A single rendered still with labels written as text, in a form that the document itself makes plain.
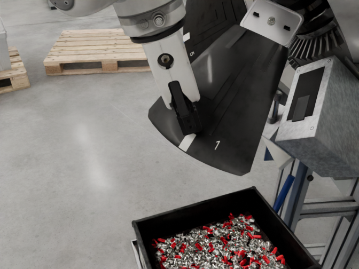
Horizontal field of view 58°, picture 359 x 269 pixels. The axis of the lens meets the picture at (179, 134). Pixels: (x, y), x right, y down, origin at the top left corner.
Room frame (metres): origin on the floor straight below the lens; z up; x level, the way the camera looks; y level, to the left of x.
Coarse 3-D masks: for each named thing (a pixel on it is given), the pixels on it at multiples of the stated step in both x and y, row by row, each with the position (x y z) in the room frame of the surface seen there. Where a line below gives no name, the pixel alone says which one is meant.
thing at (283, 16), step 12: (264, 0) 0.58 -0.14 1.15; (252, 12) 0.57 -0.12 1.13; (264, 12) 0.56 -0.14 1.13; (276, 12) 0.56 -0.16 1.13; (288, 12) 0.55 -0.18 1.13; (240, 24) 0.56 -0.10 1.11; (252, 24) 0.55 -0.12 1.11; (264, 24) 0.55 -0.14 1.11; (276, 24) 0.54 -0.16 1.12; (288, 24) 0.54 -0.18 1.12; (300, 24) 0.53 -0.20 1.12; (276, 36) 0.53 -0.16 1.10; (288, 36) 0.52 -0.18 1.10
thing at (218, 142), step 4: (216, 136) 0.42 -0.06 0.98; (216, 140) 0.41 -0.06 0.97; (220, 140) 0.41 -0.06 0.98; (224, 140) 0.41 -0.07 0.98; (212, 144) 0.41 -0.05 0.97; (216, 144) 0.40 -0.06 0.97; (220, 144) 0.40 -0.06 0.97; (208, 148) 0.40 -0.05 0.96; (212, 148) 0.40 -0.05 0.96; (216, 148) 0.40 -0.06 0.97; (220, 148) 0.40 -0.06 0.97; (216, 152) 0.39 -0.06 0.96
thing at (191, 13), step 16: (192, 0) 0.84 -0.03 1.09; (208, 0) 0.77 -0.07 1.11; (224, 0) 0.72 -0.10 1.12; (240, 0) 0.69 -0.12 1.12; (192, 16) 0.82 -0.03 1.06; (208, 16) 0.76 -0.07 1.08; (224, 16) 0.71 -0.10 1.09; (240, 16) 0.68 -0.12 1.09; (192, 32) 0.80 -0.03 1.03; (208, 32) 0.75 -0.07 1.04; (224, 32) 0.71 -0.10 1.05; (192, 48) 0.78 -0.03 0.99
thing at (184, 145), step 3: (189, 135) 0.43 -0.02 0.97; (192, 135) 0.43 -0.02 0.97; (195, 135) 0.43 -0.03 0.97; (186, 138) 0.43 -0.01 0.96; (189, 138) 0.43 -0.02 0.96; (192, 138) 0.43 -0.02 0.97; (183, 141) 0.43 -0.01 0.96; (186, 141) 0.43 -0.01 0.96; (189, 141) 0.42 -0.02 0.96; (180, 144) 0.43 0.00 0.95; (183, 144) 0.43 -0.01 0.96; (186, 144) 0.42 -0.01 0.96; (189, 144) 0.42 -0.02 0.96; (180, 147) 0.42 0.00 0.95; (183, 147) 0.42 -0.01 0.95; (186, 147) 0.42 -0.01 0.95; (183, 150) 0.42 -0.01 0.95; (186, 150) 0.42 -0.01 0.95
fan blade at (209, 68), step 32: (192, 64) 0.53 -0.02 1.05; (224, 64) 0.51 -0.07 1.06; (256, 64) 0.49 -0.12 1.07; (160, 96) 0.52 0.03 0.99; (224, 96) 0.46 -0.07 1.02; (256, 96) 0.45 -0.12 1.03; (160, 128) 0.47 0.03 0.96; (224, 128) 0.42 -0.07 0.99; (256, 128) 0.41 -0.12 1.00; (224, 160) 0.38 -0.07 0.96
